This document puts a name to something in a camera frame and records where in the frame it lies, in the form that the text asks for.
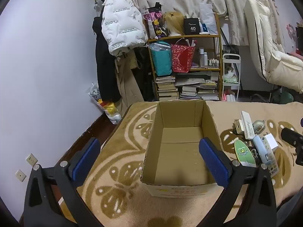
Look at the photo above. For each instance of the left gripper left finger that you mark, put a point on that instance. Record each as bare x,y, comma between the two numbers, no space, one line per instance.
41,207

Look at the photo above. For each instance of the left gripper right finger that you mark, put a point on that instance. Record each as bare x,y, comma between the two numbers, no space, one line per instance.
258,207

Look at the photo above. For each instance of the white square charger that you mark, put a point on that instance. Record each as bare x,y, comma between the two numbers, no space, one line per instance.
271,141

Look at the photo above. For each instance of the green oval remote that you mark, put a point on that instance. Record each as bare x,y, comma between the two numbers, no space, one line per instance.
243,154

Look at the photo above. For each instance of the white TV remote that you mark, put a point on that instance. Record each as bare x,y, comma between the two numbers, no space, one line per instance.
272,162

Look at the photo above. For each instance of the silver cartoon earbud case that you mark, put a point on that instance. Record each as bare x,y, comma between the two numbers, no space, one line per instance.
259,126

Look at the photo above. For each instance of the white Midea remote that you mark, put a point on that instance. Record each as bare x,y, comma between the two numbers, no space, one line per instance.
248,126

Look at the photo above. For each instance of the white plug charger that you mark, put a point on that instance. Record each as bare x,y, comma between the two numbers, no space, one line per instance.
238,127

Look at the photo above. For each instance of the cardboard box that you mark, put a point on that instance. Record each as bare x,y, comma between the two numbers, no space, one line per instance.
173,166

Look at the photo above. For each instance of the light blue device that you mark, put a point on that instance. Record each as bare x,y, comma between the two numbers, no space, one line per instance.
261,149

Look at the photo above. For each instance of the beige patterned blanket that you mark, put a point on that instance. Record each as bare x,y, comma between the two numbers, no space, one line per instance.
116,196

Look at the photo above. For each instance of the stack of books right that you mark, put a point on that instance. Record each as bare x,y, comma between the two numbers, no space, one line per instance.
198,85

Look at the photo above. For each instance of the stack of books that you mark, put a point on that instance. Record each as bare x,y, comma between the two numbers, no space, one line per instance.
198,85
166,88

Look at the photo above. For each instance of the white trolley cart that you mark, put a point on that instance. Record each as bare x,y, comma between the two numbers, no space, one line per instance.
231,77

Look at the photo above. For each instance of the stack of books left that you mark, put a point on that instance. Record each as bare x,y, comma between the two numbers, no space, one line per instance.
166,88

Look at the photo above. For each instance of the wooden bookshelf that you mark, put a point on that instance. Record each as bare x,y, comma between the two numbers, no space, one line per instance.
207,55

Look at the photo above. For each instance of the plastic snack bag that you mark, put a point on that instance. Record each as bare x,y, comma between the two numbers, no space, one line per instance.
107,107

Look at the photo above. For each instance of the red gift bag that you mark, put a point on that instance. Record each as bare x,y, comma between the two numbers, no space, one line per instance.
182,55

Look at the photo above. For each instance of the black hanging coat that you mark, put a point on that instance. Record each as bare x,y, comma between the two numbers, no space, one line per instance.
106,76

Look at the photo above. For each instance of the teal gift bag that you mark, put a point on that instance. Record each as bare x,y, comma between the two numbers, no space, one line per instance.
162,58

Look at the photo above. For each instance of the black box with 40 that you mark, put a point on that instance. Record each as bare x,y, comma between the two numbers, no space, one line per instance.
191,26

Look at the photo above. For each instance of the beige trench coat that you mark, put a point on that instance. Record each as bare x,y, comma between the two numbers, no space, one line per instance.
127,84

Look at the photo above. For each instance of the purple patterned bag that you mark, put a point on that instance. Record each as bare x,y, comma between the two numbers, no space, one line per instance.
154,21

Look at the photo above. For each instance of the blonde wig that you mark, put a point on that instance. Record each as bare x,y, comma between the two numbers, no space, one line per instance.
174,22

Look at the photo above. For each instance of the white puffer jacket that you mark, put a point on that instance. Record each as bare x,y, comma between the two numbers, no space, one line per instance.
122,26

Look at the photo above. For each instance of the lower wall socket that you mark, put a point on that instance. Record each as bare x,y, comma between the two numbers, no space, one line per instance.
20,175

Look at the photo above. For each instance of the wall socket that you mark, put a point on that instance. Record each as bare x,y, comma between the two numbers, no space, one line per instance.
20,175
32,160

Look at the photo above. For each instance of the upper wall socket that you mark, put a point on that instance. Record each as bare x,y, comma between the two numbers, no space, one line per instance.
32,160

